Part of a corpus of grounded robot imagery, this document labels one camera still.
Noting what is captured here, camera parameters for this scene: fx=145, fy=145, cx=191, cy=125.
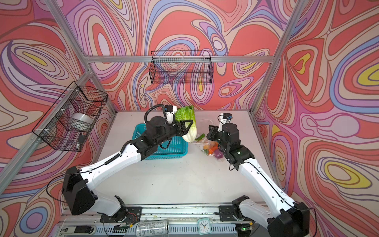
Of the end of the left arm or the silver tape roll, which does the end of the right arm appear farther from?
the silver tape roll

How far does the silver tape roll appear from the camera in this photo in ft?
2.32

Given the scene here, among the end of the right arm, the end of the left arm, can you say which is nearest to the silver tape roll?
the end of the left arm
